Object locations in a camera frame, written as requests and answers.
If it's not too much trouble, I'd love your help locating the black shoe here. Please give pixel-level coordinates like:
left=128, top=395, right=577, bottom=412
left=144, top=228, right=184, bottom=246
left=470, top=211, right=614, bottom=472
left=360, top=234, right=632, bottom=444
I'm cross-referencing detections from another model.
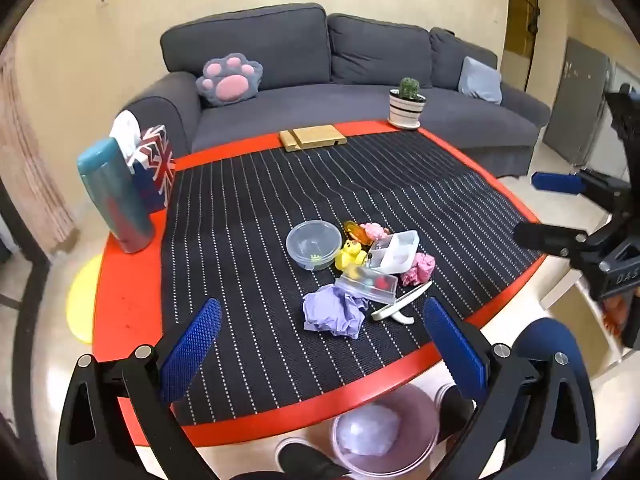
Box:
left=434, top=384, right=476, bottom=436
left=276, top=442, right=348, bottom=480

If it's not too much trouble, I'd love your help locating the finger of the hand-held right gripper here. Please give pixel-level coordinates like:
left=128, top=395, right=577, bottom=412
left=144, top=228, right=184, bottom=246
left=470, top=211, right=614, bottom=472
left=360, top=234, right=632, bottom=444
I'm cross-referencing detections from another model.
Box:
left=513, top=221, right=608, bottom=273
left=531, top=169, right=632, bottom=211

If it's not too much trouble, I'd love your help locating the teal thermos bottle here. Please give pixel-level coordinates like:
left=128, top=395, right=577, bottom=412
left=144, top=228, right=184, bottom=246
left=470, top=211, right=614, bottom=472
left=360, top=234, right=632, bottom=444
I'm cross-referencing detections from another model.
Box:
left=76, top=138, right=156, bottom=254

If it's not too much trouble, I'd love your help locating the dark grey fabric sofa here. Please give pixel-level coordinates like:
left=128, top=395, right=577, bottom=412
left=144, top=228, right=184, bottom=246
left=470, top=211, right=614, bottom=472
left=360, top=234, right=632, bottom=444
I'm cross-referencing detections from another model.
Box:
left=121, top=2, right=552, bottom=179

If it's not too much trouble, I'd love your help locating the yellow round stool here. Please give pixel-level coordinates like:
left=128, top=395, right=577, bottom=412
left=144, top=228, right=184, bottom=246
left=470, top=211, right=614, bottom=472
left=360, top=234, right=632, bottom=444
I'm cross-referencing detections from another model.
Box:
left=66, top=254, right=103, bottom=345

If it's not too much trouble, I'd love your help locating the red printed box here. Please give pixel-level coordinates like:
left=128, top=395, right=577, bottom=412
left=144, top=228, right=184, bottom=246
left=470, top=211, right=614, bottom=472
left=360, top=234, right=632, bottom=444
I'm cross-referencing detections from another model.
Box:
left=602, top=294, right=627, bottom=337

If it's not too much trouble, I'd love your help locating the grey pink paw cushion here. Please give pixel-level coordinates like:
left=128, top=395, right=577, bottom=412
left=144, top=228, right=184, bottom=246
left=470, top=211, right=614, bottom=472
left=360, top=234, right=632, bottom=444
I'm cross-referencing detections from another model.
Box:
left=196, top=56, right=264, bottom=107

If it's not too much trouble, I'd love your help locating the brown wooden door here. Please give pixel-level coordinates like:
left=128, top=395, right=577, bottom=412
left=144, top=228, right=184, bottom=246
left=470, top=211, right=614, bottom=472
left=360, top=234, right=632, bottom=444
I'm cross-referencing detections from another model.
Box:
left=502, top=0, right=542, bottom=93

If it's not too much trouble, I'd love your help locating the white divided plastic tray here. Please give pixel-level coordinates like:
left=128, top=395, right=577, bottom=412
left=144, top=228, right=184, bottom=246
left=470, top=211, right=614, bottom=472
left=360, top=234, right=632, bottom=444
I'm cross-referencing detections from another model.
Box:
left=369, top=230, right=420, bottom=273

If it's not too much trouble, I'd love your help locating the cactus in striped pot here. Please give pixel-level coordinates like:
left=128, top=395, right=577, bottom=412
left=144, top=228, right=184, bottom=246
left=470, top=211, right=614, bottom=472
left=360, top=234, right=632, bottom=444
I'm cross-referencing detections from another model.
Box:
left=389, top=78, right=427, bottom=125

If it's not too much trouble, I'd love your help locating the person's right leg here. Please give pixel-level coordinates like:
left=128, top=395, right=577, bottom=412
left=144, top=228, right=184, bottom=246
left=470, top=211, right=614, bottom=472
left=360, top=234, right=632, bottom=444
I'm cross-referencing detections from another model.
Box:
left=510, top=316, right=593, bottom=411

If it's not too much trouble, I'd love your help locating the pink paper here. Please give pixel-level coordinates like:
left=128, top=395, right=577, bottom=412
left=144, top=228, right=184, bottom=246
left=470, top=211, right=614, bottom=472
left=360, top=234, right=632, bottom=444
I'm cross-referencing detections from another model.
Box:
left=401, top=252, right=436, bottom=287

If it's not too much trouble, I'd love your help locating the flag print tissue box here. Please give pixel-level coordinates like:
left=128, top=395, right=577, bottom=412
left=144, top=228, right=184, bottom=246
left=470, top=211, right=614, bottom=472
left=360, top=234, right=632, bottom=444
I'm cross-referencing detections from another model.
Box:
left=127, top=124, right=177, bottom=213

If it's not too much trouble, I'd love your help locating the purple paper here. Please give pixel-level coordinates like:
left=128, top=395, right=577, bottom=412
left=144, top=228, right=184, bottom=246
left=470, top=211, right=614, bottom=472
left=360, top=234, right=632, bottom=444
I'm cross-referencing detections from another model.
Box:
left=302, top=284, right=368, bottom=338

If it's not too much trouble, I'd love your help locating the white shelf unit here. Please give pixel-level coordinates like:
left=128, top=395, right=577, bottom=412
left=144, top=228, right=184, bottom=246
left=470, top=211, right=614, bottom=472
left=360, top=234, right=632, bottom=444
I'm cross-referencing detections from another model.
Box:
left=539, top=267, right=626, bottom=378

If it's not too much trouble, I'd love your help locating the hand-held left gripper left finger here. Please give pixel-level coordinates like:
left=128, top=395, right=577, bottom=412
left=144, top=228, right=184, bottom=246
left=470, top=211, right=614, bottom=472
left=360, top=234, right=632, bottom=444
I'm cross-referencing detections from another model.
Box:
left=56, top=298, right=223, bottom=480

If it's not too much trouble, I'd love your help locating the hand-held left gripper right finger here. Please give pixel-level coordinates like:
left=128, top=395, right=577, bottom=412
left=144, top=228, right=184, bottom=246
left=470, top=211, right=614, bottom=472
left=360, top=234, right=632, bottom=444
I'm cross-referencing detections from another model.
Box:
left=422, top=297, right=598, bottom=480

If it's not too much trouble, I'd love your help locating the white crumpled plastic wrap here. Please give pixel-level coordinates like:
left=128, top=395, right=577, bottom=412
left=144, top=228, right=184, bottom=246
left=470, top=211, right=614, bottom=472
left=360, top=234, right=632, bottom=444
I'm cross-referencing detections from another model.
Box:
left=337, top=405, right=403, bottom=457

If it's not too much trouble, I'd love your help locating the white plastic clip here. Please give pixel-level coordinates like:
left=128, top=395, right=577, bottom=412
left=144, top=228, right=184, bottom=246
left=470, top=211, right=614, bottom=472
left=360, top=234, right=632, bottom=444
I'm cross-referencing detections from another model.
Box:
left=370, top=280, right=434, bottom=325

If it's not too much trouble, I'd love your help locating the wooden phone stand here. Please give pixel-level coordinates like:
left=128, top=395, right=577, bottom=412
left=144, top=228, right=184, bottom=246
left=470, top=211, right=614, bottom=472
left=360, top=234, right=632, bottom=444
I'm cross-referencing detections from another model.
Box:
left=279, top=124, right=347, bottom=152

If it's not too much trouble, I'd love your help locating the clear round plastic container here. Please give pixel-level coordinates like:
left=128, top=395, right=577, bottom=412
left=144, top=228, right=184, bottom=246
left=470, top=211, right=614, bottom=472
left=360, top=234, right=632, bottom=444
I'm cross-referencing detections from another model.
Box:
left=286, top=220, right=342, bottom=272

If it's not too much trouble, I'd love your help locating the white tissue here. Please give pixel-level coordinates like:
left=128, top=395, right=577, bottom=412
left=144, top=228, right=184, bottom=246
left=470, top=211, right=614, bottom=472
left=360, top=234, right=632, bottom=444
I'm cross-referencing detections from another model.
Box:
left=109, top=110, right=143, bottom=161

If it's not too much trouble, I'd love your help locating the beige patterned curtain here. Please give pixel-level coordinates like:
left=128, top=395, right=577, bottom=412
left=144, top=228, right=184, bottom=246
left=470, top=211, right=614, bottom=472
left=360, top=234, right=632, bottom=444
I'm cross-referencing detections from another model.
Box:
left=0, top=35, right=76, bottom=256

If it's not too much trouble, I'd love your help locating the clear rectangular plastic box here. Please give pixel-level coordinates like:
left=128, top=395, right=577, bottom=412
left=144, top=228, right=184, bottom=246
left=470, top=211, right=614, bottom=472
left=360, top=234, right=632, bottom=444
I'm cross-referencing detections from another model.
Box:
left=334, top=266, right=400, bottom=306

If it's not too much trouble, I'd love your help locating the pink plastic waste bin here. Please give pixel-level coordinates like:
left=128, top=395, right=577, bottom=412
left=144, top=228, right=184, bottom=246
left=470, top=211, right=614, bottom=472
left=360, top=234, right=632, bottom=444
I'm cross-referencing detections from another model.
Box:
left=330, top=385, right=441, bottom=476

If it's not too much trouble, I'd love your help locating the black white striped table mat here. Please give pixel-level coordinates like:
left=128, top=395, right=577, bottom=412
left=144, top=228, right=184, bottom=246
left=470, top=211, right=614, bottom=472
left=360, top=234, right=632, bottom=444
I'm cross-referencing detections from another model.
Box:
left=161, top=127, right=546, bottom=426

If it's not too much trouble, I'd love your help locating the grey refrigerator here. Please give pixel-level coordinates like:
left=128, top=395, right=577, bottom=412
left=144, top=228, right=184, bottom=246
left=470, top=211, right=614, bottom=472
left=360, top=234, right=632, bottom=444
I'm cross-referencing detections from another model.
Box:
left=544, top=37, right=612, bottom=168

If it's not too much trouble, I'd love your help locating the yellow duck toy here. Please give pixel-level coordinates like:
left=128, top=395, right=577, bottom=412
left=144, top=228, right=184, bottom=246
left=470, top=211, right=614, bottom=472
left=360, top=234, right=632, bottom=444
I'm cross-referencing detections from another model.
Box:
left=334, top=241, right=366, bottom=271

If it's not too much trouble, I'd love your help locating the light blue pillow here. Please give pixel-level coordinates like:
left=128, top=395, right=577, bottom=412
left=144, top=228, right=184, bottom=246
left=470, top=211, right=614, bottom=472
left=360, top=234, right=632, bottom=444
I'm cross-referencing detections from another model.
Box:
left=459, top=56, right=502, bottom=105

